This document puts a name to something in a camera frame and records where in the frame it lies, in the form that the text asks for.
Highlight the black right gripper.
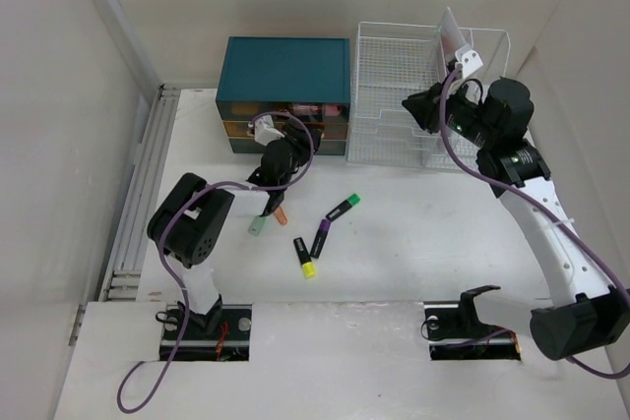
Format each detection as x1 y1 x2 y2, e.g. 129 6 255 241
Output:
401 73 497 150

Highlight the pink lid marker tube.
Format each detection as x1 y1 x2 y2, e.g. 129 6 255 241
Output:
291 103 344 120

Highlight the green cap black highlighter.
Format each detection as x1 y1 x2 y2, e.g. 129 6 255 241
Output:
326 194 360 221

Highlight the purple cap black highlighter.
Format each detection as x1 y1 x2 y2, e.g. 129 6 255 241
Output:
310 218 331 259

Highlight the yellow cap black highlighter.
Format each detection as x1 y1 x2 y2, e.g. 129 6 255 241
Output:
293 237 316 278

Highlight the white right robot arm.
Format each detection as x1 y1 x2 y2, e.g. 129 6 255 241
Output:
402 78 629 363

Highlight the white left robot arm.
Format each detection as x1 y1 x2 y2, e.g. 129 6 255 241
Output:
147 120 322 338

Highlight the teal drawer organizer box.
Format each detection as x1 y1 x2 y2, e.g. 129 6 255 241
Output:
216 36 350 155

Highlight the orange plastic case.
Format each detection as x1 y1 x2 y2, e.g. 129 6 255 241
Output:
273 207 288 226

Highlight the green translucent plastic case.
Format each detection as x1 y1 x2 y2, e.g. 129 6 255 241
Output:
248 215 268 236

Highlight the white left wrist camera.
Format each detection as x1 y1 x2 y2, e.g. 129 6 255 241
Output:
249 115 284 147

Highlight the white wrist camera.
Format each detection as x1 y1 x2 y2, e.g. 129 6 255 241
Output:
454 44 483 80
249 115 284 147

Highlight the white wire file rack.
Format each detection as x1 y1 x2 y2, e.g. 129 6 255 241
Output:
346 21 511 174

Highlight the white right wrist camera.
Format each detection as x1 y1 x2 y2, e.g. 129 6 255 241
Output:
454 44 483 80

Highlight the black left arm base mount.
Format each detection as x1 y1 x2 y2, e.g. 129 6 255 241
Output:
155 302 253 362

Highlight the aluminium rail frame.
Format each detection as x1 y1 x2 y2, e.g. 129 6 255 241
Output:
68 83 181 345

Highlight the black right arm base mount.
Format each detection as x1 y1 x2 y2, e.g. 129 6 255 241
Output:
420 285 521 362

